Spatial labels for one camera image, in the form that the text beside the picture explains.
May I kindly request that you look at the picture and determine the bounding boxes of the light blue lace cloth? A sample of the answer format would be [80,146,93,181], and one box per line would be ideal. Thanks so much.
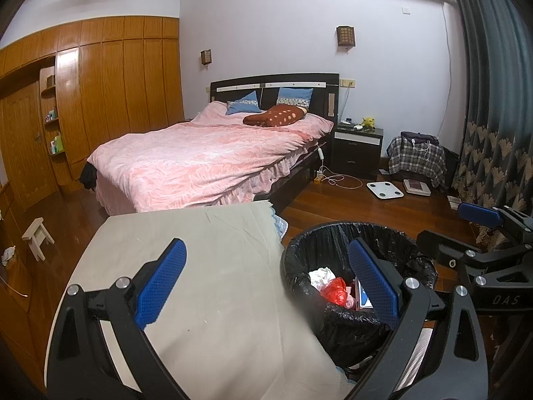
[268,204,289,240]

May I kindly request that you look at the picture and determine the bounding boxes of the white floor cable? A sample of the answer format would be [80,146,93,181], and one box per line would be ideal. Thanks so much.
[320,167,363,189]

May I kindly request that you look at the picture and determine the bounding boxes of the black lined trash bin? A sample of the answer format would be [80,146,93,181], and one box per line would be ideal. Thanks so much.
[280,222,439,373]

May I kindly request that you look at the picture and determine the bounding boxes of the dark garment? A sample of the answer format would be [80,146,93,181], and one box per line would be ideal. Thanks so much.
[400,131,439,146]

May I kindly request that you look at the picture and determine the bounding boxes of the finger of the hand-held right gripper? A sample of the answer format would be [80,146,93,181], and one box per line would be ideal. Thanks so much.
[417,229,484,276]
[457,202,533,235]

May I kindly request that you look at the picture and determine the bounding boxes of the dark wooden bed frame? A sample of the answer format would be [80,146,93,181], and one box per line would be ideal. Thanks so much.
[209,73,340,213]

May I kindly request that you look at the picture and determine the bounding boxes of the white and blue tissue box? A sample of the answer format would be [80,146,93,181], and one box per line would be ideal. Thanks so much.
[354,279,375,310]

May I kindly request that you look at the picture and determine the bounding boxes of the dark nightstand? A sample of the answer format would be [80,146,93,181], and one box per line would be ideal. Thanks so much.
[331,124,384,178]

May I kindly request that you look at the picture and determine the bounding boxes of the plaid cloth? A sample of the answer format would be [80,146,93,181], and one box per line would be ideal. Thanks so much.
[386,135,447,188]

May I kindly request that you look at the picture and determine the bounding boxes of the wooden wardrobe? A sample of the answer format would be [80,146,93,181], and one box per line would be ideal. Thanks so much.
[0,16,186,201]

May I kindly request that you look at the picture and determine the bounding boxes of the large wall lamp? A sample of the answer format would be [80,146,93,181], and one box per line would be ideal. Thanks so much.
[336,25,356,50]

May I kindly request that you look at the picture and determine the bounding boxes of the white paper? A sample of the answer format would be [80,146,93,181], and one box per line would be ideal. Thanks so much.
[308,267,336,292]

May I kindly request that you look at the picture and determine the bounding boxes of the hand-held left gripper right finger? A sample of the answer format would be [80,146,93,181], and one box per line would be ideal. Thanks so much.
[347,237,490,400]

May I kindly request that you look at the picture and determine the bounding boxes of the white bathroom scale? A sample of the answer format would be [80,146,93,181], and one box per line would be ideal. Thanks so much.
[366,180,404,201]

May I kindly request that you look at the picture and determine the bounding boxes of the bed with pink cover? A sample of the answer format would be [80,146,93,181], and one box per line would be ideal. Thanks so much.
[87,101,335,217]

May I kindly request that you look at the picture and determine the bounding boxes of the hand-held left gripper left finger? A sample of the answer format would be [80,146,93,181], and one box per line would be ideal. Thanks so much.
[44,237,190,400]

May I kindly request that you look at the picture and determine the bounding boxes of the wooden door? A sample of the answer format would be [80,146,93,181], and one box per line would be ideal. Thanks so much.
[0,83,59,213]

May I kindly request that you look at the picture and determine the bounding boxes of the brown dotted pillow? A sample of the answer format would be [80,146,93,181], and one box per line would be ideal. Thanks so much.
[243,105,307,128]

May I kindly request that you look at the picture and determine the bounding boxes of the wooden desk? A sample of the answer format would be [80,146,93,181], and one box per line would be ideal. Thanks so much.
[0,181,38,313]

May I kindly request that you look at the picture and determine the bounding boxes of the blue pillow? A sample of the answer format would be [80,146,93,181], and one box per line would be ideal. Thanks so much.
[226,90,263,116]
[277,87,314,108]

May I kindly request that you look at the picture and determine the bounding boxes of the black cloth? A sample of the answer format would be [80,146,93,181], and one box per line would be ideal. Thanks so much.
[80,162,98,192]

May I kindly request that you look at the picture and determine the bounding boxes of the small wooden stool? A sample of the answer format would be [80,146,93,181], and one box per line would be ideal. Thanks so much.
[23,217,56,262]

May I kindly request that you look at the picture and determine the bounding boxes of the grey tablecloth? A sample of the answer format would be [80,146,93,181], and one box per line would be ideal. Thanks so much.
[44,202,346,400]

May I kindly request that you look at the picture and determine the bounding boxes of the patterned grey curtain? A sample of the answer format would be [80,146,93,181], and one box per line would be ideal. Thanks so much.
[443,0,533,259]

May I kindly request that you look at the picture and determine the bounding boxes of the white scale with brown panel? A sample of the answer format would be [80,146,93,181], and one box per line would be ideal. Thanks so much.
[402,178,431,196]

